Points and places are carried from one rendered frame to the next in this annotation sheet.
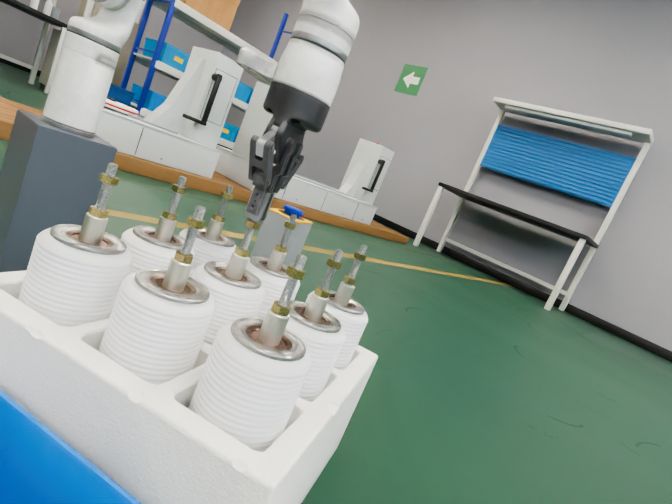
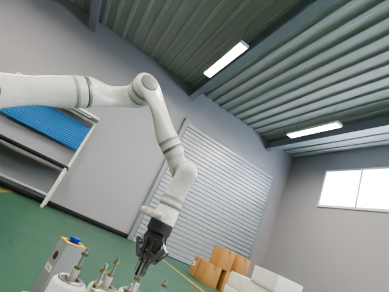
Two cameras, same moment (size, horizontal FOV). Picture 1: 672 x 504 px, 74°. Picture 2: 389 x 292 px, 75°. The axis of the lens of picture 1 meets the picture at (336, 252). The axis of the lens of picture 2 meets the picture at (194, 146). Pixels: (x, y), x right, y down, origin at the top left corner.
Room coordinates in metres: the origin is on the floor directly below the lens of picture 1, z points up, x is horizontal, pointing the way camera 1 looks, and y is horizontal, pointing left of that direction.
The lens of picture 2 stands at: (0.12, 0.80, 0.47)
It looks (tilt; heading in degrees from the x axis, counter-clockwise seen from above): 19 degrees up; 303
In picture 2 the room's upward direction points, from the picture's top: 25 degrees clockwise
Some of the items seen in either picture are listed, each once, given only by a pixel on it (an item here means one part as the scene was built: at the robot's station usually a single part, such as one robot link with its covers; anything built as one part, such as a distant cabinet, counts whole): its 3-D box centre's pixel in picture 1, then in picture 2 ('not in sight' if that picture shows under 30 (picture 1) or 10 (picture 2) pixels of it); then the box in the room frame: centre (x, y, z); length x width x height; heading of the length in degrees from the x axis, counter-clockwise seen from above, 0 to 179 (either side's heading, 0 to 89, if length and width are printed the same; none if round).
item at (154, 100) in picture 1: (155, 102); not in sight; (5.28, 2.64, 0.36); 0.50 x 0.38 x 0.21; 54
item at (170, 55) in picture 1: (168, 56); not in sight; (5.29, 2.66, 0.90); 0.50 x 0.38 x 0.21; 54
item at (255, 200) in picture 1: (256, 194); (147, 267); (0.53, 0.11, 0.36); 0.03 x 0.01 x 0.05; 170
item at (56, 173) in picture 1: (47, 200); not in sight; (0.86, 0.58, 0.15); 0.14 x 0.14 x 0.30; 53
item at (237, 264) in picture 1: (236, 266); not in sight; (0.55, 0.11, 0.26); 0.02 x 0.02 x 0.03
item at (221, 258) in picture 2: not in sight; (221, 258); (1.50, -3.56, 0.45); 0.30 x 0.24 x 0.30; 144
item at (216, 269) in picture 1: (233, 275); not in sight; (0.55, 0.11, 0.25); 0.08 x 0.08 x 0.01
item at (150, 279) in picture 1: (173, 286); not in sight; (0.44, 0.14, 0.25); 0.08 x 0.08 x 0.01
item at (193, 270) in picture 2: not in sight; (201, 268); (1.81, -3.68, 0.15); 0.30 x 0.24 x 0.30; 51
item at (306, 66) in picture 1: (297, 64); (162, 211); (0.55, 0.13, 0.52); 0.11 x 0.09 x 0.06; 80
